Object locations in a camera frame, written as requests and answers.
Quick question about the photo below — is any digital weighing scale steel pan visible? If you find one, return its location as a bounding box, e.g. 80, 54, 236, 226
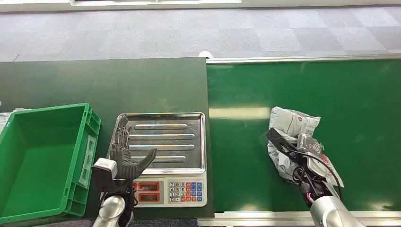
106, 112, 208, 209

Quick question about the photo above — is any green conveyor belt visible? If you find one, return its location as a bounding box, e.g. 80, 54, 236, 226
207, 59, 401, 213

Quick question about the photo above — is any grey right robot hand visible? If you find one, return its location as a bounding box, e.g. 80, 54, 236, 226
296, 133, 333, 181

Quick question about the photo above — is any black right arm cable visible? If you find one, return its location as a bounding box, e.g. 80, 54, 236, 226
282, 146, 343, 201

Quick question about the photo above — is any white plastic bag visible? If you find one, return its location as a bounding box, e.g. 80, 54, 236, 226
0, 108, 30, 134

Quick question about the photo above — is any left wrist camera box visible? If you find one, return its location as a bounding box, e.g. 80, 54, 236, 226
91, 157, 119, 192

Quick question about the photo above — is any grey courier package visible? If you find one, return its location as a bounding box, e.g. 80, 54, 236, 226
267, 106, 345, 189

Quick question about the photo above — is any green plastic crate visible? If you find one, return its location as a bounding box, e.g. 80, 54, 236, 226
0, 103, 102, 225

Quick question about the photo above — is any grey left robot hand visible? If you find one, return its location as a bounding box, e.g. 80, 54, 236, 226
111, 114, 157, 189

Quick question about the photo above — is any aluminium conveyor side rail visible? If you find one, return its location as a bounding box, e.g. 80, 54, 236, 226
197, 210, 401, 227
206, 53, 401, 64

